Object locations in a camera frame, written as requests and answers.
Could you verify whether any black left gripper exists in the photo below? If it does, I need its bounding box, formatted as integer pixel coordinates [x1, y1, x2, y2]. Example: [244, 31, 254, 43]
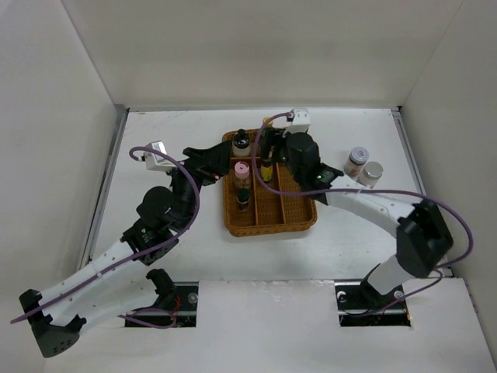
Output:
[161, 141, 232, 231]

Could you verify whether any yellow oil bottle brown cap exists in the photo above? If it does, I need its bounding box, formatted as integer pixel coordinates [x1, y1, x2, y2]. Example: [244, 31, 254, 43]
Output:
[259, 158, 273, 183]

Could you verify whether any black cap white powder bottle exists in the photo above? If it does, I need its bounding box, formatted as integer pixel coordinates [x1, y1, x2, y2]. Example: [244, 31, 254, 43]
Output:
[231, 129, 251, 158]

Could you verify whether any pink cap spice jar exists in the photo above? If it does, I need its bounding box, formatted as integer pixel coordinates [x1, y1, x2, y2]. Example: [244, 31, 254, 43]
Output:
[234, 161, 252, 190]

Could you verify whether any black cap pepper shaker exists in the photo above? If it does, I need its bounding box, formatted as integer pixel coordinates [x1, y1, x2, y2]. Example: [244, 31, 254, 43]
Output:
[236, 188, 251, 211]

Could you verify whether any silver lid blue label jar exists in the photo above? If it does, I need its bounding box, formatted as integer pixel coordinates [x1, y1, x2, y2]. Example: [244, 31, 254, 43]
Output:
[357, 162, 384, 188]

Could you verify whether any red sauce bottle yellow cap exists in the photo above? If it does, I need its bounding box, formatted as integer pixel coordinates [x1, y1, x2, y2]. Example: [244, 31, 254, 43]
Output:
[262, 117, 273, 131]

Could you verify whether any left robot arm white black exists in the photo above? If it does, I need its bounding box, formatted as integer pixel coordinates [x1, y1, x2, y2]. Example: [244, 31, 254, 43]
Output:
[19, 141, 231, 358]

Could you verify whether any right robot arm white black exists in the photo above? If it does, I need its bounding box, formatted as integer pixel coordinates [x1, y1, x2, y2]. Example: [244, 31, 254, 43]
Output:
[254, 129, 454, 308]

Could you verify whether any brown wicker divided basket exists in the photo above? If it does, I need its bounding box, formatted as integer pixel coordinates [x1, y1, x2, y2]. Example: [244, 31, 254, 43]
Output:
[221, 127, 318, 238]

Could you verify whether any red label white lid jar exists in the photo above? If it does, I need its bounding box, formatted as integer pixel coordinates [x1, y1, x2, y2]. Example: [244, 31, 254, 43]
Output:
[344, 146, 370, 177]

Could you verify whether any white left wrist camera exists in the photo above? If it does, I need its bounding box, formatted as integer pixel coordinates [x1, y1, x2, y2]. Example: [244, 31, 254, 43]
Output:
[143, 141, 176, 173]

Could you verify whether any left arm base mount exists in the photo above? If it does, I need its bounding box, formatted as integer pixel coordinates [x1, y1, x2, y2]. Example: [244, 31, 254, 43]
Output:
[124, 267, 200, 328]

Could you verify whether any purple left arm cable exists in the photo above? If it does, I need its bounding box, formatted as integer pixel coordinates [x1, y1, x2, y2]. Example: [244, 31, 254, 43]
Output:
[9, 145, 201, 329]

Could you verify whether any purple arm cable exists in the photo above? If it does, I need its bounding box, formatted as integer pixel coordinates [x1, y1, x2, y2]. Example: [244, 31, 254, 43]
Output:
[9, 145, 201, 329]
[251, 111, 474, 315]

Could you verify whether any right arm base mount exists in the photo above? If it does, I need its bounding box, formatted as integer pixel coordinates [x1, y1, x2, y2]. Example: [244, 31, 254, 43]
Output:
[335, 281, 411, 327]

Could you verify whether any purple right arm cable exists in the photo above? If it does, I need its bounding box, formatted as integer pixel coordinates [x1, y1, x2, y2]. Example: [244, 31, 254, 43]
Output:
[251, 111, 474, 315]

